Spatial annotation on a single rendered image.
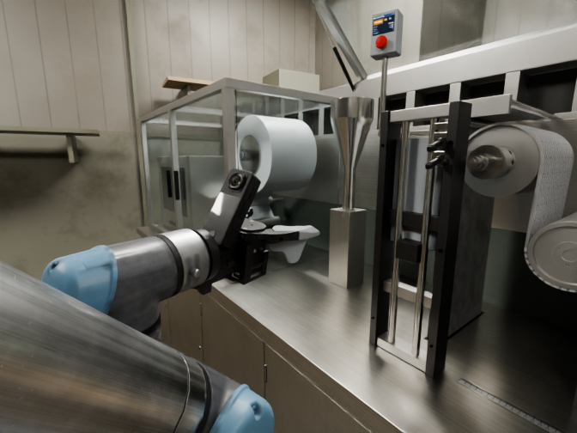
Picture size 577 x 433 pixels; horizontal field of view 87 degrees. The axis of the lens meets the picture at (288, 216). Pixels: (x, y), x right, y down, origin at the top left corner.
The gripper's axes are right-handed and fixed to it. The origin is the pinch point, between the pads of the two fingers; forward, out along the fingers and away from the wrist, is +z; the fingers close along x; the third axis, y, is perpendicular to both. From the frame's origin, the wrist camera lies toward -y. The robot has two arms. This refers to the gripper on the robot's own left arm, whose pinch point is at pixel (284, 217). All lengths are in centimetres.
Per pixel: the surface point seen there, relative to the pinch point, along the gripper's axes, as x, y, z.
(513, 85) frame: 27, -35, 64
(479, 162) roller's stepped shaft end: 26.6, -13.6, 19.6
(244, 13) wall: -230, -133, 222
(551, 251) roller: 41.0, 0.4, 26.8
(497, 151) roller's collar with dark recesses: 28.7, -15.9, 24.1
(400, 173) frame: 13.1, -9.3, 21.9
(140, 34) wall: -268, -88, 130
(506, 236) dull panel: 36, 7, 63
